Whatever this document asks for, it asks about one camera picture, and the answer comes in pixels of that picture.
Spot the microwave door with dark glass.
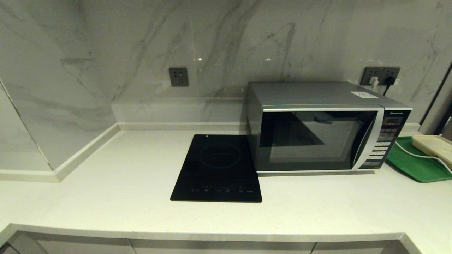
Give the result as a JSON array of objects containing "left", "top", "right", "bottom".
[{"left": 257, "top": 106, "right": 385, "bottom": 173}]

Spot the silver Panasonic microwave oven body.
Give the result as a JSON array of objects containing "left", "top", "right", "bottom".
[{"left": 246, "top": 81, "right": 413, "bottom": 173}]

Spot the black induction cooktop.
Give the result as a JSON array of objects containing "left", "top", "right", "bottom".
[{"left": 170, "top": 134, "right": 262, "bottom": 203}]

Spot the white paper label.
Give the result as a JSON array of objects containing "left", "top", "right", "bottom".
[{"left": 350, "top": 91, "right": 379, "bottom": 99}]

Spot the grey cabinet door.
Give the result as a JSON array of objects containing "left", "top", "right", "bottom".
[
  {"left": 35, "top": 237, "right": 136, "bottom": 254},
  {"left": 311, "top": 241, "right": 387, "bottom": 254}
]

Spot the green plastic tray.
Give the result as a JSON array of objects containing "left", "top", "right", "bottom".
[{"left": 386, "top": 136, "right": 452, "bottom": 183}]

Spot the beige power strip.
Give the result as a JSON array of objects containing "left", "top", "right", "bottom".
[{"left": 412, "top": 134, "right": 452, "bottom": 169}]

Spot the grey angled cabinet panel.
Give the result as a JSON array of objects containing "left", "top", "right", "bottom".
[
  {"left": 0, "top": 233, "right": 48, "bottom": 254},
  {"left": 381, "top": 241, "right": 412, "bottom": 254}
]

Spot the grey single wall socket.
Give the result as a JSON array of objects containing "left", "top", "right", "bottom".
[{"left": 168, "top": 68, "right": 189, "bottom": 87}]

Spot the grey double wall socket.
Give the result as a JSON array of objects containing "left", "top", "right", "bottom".
[{"left": 361, "top": 67, "right": 401, "bottom": 86}]

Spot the black power plug with cable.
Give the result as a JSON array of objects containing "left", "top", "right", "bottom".
[{"left": 383, "top": 76, "right": 395, "bottom": 97}]

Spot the white power cable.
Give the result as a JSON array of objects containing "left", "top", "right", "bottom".
[{"left": 395, "top": 140, "right": 452, "bottom": 176}]

